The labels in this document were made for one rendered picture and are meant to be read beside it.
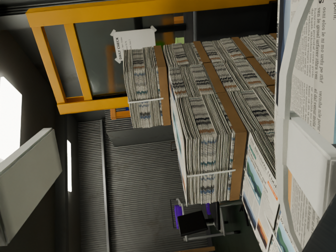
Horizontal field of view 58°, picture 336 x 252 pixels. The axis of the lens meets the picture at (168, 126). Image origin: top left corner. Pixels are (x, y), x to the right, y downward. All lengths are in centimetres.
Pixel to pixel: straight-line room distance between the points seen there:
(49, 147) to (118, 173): 849
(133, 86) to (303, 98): 140
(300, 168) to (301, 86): 11
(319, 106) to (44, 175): 18
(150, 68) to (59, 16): 75
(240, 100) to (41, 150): 117
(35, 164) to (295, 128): 13
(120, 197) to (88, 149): 167
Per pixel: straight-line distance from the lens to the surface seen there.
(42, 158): 18
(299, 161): 17
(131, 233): 845
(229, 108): 124
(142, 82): 161
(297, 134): 17
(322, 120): 23
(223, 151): 117
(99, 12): 203
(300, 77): 27
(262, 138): 111
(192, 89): 138
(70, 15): 206
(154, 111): 171
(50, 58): 221
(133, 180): 858
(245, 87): 140
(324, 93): 23
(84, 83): 226
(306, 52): 25
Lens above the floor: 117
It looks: 3 degrees down
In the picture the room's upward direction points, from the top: 97 degrees counter-clockwise
